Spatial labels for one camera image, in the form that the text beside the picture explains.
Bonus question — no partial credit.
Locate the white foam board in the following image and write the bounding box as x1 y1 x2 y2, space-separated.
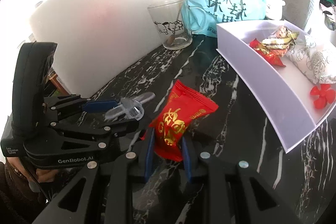
30 0 165 97

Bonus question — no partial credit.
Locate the red gold candy packet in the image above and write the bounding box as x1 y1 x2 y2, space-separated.
149 80 219 162

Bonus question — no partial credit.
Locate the person's left hand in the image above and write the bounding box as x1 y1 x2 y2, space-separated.
6 157 60 182

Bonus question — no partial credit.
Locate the red yellow snack packet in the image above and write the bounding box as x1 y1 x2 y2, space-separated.
249 39 285 67

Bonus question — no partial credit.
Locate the grey chair back cushion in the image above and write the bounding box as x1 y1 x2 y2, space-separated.
282 0 319 33

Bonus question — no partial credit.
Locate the red paper flower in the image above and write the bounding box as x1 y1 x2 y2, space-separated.
310 84 335 110

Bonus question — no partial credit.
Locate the metal spoon in mug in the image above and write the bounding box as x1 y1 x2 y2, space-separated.
166 0 185 46

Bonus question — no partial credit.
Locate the green cereal packet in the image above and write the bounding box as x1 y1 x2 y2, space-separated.
261 26 299 50

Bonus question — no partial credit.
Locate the glass mug with cartoon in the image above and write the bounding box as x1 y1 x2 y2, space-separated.
147 0 207 51

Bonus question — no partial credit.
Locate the lavender gift box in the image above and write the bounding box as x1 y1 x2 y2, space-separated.
217 20 335 153

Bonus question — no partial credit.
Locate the white patterned packet in box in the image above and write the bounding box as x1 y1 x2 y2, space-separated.
285 35 335 84

